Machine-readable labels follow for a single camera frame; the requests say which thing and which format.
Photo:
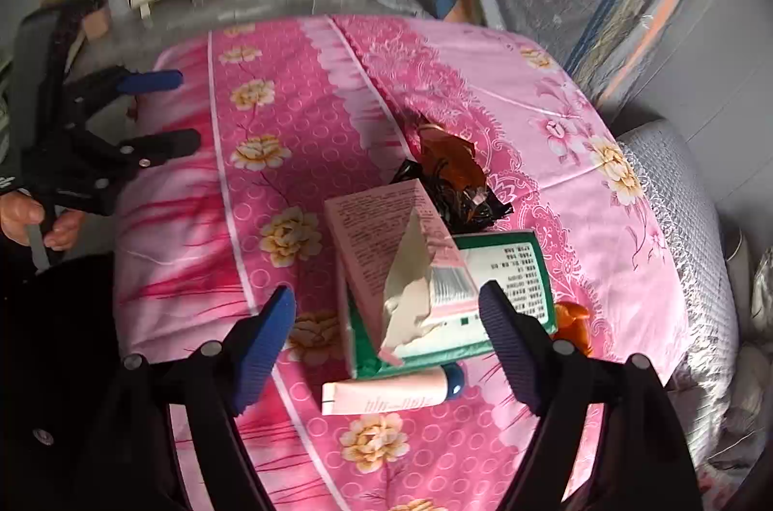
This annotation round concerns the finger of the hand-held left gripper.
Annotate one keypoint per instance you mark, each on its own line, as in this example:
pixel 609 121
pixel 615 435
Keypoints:
pixel 163 143
pixel 151 80

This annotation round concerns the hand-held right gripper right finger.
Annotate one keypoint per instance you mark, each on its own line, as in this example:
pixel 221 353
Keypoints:
pixel 513 348

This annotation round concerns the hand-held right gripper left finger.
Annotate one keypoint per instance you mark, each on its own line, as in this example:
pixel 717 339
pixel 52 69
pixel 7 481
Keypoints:
pixel 266 348

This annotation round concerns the orange plastic wrapper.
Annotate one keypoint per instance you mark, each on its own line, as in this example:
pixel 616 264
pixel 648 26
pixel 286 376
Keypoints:
pixel 572 327

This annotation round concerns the green white box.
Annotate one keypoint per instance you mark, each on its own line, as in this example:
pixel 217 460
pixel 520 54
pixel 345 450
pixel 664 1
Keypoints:
pixel 513 269

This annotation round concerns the pink cosmetic tube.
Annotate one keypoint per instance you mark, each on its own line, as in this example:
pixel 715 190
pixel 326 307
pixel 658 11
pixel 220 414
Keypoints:
pixel 386 393

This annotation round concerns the black plastic bag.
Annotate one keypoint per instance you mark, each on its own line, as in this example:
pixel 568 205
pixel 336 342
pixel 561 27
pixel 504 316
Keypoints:
pixel 477 209

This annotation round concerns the torn pink box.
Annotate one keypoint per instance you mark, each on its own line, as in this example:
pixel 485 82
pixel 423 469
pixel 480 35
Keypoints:
pixel 380 245

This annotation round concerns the red brown snack wrapper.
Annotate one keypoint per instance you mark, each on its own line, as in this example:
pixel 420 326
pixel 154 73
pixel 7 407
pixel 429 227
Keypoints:
pixel 450 158

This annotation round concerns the person's left hand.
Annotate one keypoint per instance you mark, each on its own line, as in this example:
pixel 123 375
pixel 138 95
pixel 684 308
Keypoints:
pixel 33 221

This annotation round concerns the pink floral bedsheet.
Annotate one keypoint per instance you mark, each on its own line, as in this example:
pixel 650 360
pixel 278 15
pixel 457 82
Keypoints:
pixel 290 94

